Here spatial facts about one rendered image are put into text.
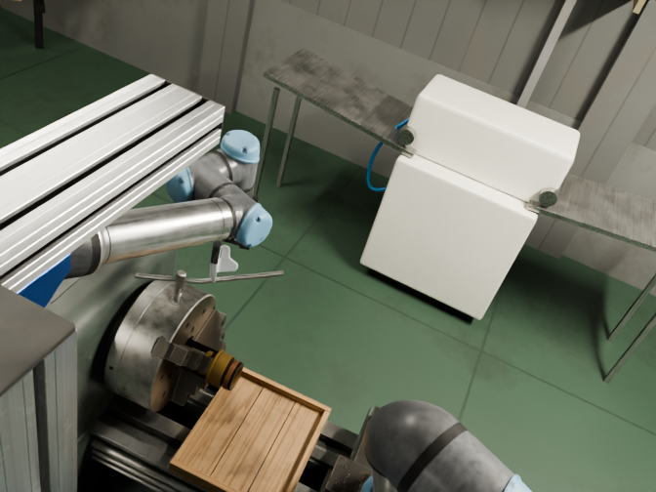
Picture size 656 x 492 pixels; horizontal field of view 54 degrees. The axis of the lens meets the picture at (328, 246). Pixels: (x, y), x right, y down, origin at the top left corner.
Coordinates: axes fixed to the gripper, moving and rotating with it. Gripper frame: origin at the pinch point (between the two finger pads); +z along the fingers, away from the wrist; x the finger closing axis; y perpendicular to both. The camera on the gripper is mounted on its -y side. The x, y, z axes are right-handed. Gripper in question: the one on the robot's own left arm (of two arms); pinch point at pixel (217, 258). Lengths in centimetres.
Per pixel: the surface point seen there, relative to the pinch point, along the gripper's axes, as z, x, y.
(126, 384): 23.5, -22.7, -14.6
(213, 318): 23.1, 0.0, 0.7
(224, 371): 22.9, -15.0, 6.6
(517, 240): 93, 133, 130
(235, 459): 44, -26, 14
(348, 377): 148, 73, 60
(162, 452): 46, -27, -5
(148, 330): 12.1, -14.8, -11.7
